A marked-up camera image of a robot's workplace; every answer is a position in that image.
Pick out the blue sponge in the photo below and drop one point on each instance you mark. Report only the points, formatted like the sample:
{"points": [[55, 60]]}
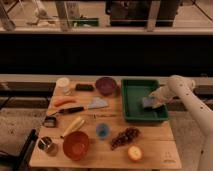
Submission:
{"points": [[150, 102]]}

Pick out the black handled knife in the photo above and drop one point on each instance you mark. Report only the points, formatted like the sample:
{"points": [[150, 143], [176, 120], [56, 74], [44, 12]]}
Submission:
{"points": [[96, 103]]}

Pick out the green plastic tray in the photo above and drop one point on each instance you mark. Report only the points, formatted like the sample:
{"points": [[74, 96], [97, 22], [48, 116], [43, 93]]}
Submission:
{"points": [[132, 92]]}

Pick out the white lidded jar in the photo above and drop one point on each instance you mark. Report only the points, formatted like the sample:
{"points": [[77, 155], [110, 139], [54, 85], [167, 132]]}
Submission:
{"points": [[64, 85]]}

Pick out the bunch of dark grapes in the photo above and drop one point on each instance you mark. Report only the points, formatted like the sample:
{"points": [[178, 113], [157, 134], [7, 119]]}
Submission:
{"points": [[124, 137]]}

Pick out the orange carrot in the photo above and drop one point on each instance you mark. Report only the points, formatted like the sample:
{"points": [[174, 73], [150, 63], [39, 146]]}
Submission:
{"points": [[61, 102]]}

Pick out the black chair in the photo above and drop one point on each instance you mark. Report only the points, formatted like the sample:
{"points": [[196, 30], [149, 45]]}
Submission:
{"points": [[15, 161]]}

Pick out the yellow red apple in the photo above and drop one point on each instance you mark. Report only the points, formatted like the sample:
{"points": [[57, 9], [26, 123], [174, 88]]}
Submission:
{"points": [[134, 153]]}

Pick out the black rectangular block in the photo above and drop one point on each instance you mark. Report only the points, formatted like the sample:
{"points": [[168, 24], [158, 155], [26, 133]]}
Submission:
{"points": [[84, 87]]}

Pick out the blue cup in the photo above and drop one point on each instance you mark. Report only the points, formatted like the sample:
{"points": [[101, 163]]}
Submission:
{"points": [[102, 130]]}

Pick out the pale translucent gripper body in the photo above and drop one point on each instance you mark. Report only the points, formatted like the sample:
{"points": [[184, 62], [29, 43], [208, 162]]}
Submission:
{"points": [[161, 96]]}

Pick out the purple bowl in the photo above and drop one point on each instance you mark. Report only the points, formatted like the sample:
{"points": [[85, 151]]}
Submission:
{"points": [[106, 86]]}

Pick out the metal cup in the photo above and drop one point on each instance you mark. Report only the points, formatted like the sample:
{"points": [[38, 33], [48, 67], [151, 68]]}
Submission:
{"points": [[48, 146]]}

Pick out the orange bowl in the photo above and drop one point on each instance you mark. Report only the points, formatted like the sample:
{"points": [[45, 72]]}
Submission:
{"points": [[76, 145]]}

